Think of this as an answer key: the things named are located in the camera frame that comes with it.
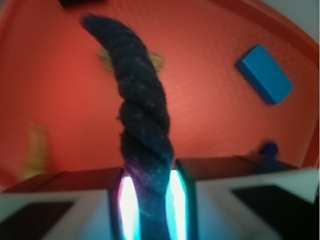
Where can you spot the piece of driftwood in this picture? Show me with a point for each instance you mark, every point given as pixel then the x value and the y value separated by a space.
pixel 156 59

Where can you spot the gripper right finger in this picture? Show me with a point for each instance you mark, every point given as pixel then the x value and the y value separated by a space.
pixel 249 197

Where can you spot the black rectangular box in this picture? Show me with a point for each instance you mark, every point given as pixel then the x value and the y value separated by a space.
pixel 72 3

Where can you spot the red plastic tray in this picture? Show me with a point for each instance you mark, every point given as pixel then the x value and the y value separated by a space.
pixel 51 75

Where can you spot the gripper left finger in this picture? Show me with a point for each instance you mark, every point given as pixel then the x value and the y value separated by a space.
pixel 70 205

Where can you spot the blue rectangular block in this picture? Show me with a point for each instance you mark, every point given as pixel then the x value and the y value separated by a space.
pixel 264 74

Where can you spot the brown spiral seashell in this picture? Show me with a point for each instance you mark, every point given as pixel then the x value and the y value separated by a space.
pixel 36 162

